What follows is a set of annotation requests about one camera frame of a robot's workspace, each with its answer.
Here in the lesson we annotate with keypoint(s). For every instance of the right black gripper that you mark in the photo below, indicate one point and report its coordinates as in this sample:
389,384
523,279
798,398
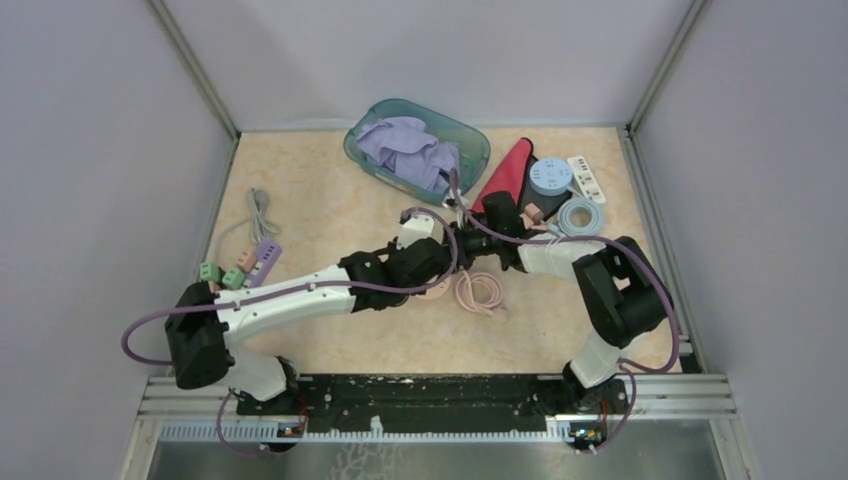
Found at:
463,259

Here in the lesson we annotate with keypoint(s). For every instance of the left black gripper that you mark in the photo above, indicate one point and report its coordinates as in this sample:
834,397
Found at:
448,250

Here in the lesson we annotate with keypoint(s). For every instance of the blue round power socket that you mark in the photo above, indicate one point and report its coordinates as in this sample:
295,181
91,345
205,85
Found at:
550,176

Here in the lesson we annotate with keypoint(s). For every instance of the white power strip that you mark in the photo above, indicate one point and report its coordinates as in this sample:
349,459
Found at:
585,181

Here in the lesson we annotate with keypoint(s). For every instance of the green plug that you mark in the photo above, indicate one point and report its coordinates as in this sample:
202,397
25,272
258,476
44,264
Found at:
234,278
210,272

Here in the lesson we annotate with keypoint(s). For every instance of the pink round power socket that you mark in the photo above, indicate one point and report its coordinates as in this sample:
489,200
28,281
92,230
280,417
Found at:
437,291

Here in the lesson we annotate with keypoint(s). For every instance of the purple power strip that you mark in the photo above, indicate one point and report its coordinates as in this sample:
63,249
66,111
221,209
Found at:
265,256

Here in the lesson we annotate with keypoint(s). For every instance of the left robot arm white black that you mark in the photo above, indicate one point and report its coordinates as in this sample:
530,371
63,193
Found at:
207,332

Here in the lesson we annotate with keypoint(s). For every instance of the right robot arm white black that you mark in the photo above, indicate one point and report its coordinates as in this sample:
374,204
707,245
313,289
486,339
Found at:
623,295

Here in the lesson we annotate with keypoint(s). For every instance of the red and grey cloth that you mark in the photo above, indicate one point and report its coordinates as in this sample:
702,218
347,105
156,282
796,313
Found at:
512,175

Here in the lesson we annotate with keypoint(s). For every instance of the teal plastic basin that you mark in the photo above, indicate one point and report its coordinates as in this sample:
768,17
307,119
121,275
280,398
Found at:
474,146

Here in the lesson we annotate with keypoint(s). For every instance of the purple cloth in basin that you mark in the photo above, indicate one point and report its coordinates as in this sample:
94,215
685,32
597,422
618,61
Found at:
400,145

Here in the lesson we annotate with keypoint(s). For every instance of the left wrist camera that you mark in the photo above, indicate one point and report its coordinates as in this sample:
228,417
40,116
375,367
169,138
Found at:
416,226

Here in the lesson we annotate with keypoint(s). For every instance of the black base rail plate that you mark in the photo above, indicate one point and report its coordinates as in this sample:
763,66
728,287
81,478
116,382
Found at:
498,403

